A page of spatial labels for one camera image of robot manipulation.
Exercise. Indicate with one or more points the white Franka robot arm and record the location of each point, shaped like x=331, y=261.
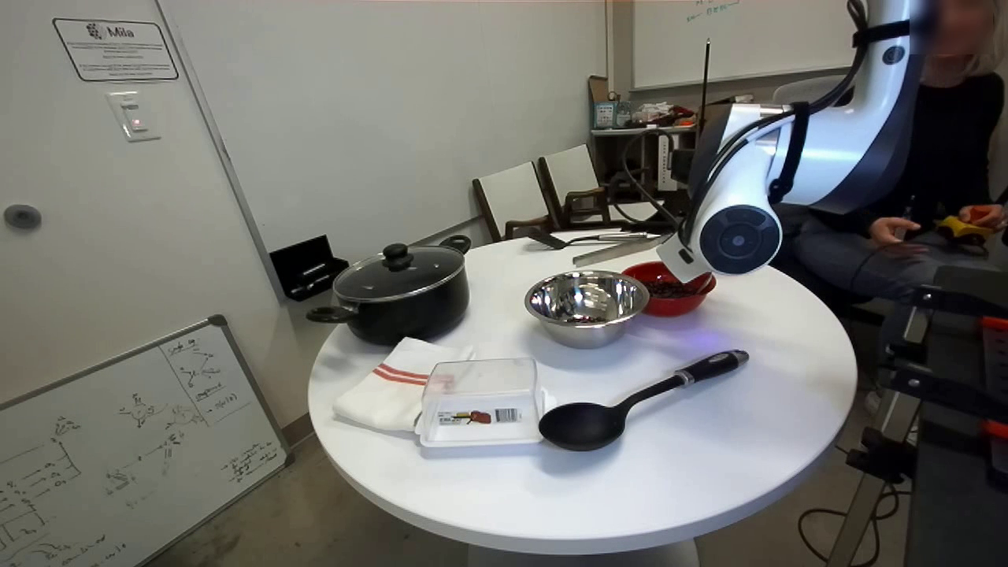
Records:
x=839, y=160

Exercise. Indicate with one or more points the silver metal bowl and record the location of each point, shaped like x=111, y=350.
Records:
x=587, y=315

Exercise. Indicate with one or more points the dark beans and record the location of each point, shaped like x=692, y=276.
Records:
x=657, y=277

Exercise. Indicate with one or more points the red bowl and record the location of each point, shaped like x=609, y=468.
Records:
x=657, y=299

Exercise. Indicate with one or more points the black ladle spoon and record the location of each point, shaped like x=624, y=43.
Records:
x=584, y=426

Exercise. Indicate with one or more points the black slotted spatula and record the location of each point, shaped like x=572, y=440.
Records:
x=545, y=239

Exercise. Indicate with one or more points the wooden chair white seat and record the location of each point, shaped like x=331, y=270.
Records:
x=572, y=169
x=514, y=192

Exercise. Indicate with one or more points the black cooking pot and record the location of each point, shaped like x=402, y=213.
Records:
x=409, y=315

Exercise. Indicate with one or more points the black pot lid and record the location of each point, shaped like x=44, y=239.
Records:
x=405, y=277

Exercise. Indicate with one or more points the clear plastic container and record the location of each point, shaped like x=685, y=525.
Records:
x=478, y=398

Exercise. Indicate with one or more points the metal tongs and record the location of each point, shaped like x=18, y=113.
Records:
x=619, y=250

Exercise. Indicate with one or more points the white cloth red stripes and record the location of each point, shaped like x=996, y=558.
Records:
x=379, y=405

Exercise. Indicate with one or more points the cluttered desk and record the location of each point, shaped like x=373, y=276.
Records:
x=632, y=131

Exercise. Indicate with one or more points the thin black pole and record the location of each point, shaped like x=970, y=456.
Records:
x=699, y=82

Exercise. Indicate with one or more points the small framed whiteboard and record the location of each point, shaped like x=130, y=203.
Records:
x=126, y=460

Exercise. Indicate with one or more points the white door sign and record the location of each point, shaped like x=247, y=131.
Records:
x=115, y=48

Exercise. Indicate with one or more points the yellow handheld controller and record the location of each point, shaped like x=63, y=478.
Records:
x=961, y=224

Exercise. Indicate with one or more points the round door lock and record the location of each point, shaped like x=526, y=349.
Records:
x=20, y=218

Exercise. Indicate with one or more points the orange black clamp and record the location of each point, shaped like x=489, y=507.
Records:
x=996, y=428
x=996, y=325

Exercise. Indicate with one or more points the large wall whiteboard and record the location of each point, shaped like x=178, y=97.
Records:
x=736, y=43

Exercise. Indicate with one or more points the white switch plate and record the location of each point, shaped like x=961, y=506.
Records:
x=134, y=113

